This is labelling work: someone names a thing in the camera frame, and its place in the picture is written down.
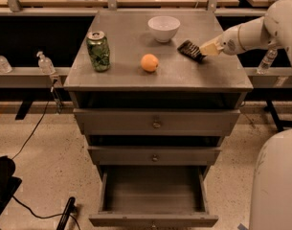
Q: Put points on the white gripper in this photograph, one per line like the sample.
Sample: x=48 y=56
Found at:
x=230 y=45

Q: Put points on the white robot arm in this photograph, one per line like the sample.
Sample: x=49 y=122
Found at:
x=271 y=200

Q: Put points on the grey drawer cabinet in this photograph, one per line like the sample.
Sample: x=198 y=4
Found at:
x=218 y=83

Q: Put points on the grey middle drawer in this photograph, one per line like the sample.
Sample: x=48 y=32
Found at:
x=154 y=156

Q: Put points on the grey top drawer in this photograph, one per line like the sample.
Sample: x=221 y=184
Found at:
x=161 y=122

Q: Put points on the grey open bottom drawer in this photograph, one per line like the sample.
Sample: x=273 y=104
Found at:
x=153 y=197

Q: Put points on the white bowl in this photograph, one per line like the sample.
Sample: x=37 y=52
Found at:
x=163 y=28

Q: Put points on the clear water bottle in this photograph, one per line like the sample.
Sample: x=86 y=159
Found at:
x=267 y=61

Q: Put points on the orange fruit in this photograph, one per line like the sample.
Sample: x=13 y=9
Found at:
x=149 y=62

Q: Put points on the black chair base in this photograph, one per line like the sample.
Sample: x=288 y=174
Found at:
x=281 y=125

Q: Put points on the green soda can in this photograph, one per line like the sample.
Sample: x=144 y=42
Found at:
x=98 y=50

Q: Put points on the clear pump bottle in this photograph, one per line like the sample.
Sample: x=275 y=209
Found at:
x=45 y=64
x=5 y=66

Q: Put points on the clear pump bottle far left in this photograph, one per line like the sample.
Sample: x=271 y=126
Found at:
x=5 y=66

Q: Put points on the black stand leg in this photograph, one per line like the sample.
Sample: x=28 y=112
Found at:
x=68 y=210

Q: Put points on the black bag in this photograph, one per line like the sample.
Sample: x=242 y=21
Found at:
x=8 y=183

